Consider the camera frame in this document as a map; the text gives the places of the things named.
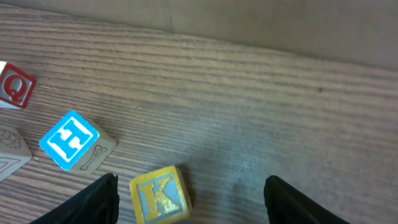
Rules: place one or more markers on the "white block top centre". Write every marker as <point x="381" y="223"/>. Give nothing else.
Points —
<point x="16" y="86"/>

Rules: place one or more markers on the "yellow block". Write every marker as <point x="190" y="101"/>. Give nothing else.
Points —
<point x="160" y="196"/>

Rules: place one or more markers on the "blue letter P block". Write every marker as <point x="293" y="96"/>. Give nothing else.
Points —
<point x="14" y="151"/>

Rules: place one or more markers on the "blue block top right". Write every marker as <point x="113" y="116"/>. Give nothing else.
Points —
<point x="77" y="144"/>

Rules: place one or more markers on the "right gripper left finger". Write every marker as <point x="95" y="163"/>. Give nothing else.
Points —
<point x="98" y="203"/>

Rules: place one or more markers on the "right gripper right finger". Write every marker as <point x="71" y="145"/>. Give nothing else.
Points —
<point x="287" y="205"/>

